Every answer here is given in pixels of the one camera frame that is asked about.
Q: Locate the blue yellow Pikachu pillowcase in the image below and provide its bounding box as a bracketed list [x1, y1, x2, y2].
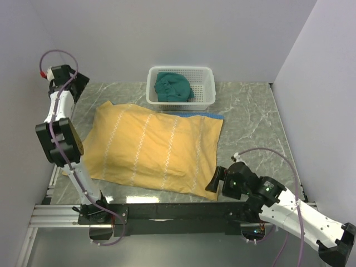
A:
[62, 101, 225, 201]

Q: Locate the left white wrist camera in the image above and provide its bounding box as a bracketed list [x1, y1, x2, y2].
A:
[39, 66, 55, 82]

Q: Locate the black base bar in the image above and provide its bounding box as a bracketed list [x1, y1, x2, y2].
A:
[78, 202, 260, 240]

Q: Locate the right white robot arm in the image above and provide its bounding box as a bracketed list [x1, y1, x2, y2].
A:
[205, 162, 355, 266]

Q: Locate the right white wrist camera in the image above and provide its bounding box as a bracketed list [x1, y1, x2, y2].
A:
[231, 152, 246, 165]

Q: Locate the aluminium frame rail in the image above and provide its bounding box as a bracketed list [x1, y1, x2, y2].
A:
[29, 205, 79, 228]

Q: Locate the white plastic basket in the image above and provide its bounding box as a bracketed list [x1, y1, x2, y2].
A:
[146, 66, 216, 111]

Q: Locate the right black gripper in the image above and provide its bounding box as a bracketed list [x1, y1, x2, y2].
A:
[205, 165, 249, 200]

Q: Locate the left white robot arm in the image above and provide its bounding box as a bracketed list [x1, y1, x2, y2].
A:
[35, 65, 112, 224]

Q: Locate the green cloth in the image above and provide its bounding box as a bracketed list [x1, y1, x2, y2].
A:
[154, 72, 195, 102]

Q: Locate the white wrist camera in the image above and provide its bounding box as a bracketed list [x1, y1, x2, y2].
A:
[231, 152, 246, 165]
[39, 66, 55, 82]

